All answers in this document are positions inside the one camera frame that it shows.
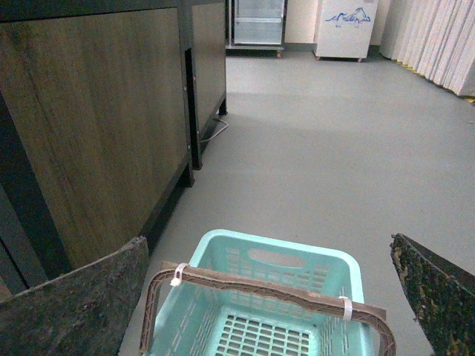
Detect wooden display cabinet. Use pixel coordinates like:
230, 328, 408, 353
1, 1, 227, 294

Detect glass door fridge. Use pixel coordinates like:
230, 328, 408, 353
225, 0, 288, 59

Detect teal plastic basket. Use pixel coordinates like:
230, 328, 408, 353
148, 229, 374, 355

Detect white curtain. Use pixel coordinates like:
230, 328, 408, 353
379, 0, 474, 97

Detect brown basket handle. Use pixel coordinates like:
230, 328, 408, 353
139, 261, 396, 355

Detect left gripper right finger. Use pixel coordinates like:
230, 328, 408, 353
390, 234, 474, 355

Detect white chest freezer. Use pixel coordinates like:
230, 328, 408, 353
313, 0, 379, 62

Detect grey power cable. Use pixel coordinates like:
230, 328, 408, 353
200, 117, 229, 143

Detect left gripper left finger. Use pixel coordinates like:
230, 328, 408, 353
1, 237, 149, 355

